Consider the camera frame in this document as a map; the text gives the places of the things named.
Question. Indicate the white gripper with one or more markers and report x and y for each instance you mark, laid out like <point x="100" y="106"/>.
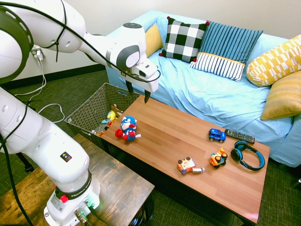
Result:
<point x="150" y="84"/>

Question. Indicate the Captain America stuffed toy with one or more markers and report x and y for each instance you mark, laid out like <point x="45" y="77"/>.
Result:
<point x="127" y="127"/>

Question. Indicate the brown stuffed toy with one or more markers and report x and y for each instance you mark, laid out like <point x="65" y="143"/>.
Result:
<point x="115" y="109"/>

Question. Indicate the yellow stuffed toy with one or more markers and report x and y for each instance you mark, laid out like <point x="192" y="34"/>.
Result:
<point x="111" y="115"/>

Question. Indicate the dark woven wicker basket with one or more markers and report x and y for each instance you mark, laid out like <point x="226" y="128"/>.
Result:
<point x="94" y="103"/>

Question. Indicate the orange patterned toy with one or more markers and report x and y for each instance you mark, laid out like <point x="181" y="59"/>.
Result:
<point x="107" y="128"/>

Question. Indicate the orange overturned toy vehicle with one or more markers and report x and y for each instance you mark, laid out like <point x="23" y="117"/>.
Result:
<point x="185" y="164"/>

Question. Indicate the blue toy car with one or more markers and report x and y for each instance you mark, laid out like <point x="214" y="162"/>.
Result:
<point x="216" y="135"/>

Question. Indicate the orange toy truck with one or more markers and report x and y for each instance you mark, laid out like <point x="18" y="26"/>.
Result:
<point x="217" y="159"/>

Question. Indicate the reddish wooden coffee table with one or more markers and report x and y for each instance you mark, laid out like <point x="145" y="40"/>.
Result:
<point x="164" y="136"/>

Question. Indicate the plain yellow cushion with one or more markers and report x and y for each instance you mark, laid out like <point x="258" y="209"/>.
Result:
<point x="154" y="40"/>

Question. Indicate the light blue covered sofa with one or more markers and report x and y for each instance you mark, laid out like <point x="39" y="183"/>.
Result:
<point x="200" y="94"/>

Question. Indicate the black white checked cushion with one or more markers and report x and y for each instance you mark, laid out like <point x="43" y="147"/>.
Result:
<point x="183" y="38"/>

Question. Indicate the rustic brown robot table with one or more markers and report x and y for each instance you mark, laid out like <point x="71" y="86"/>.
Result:
<point x="117" y="179"/>

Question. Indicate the blue striped cushion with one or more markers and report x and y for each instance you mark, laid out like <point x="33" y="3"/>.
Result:
<point x="225" y="47"/>

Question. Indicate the white plug charger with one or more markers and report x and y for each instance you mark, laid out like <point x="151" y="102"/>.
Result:
<point x="38" y="56"/>

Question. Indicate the black remote control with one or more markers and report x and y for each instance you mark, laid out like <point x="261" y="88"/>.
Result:
<point x="240" y="136"/>

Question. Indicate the blue black headphones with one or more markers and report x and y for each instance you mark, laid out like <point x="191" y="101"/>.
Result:
<point x="236" y="154"/>

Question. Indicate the black tripod stand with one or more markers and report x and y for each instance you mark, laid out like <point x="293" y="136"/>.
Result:
<point x="26" y="162"/>

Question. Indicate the yellow white patterned bolster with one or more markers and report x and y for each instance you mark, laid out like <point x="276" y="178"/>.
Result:
<point x="275" y="63"/>

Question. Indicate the yellow ribbed cushion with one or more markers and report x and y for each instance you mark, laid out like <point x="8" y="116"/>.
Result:
<point x="284" y="96"/>

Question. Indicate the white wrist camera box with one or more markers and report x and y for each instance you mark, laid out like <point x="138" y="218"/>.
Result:
<point x="147" y="68"/>

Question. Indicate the wall power outlet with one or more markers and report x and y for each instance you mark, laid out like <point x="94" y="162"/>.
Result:
<point x="34" y="50"/>

